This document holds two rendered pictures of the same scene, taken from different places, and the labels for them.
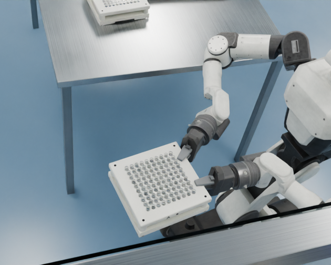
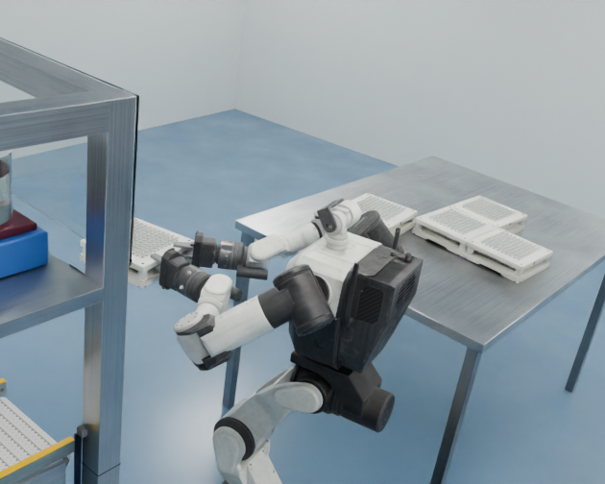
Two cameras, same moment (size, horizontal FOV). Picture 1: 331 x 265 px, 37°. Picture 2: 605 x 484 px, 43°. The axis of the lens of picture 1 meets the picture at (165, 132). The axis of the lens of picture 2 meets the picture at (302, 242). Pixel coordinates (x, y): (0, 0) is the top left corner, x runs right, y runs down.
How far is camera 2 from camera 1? 2.10 m
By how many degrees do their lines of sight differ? 53
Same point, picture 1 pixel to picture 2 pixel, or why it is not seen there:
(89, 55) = (288, 226)
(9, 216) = (162, 377)
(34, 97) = not seen: hidden behind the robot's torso
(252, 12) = (506, 302)
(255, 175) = (194, 280)
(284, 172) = (211, 288)
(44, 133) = (278, 361)
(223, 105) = (264, 246)
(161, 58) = not seen: hidden behind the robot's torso
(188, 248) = not seen: outside the picture
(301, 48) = (362, 224)
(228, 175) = (175, 262)
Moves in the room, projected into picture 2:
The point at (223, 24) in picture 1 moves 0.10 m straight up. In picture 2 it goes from (451, 287) to (457, 262)
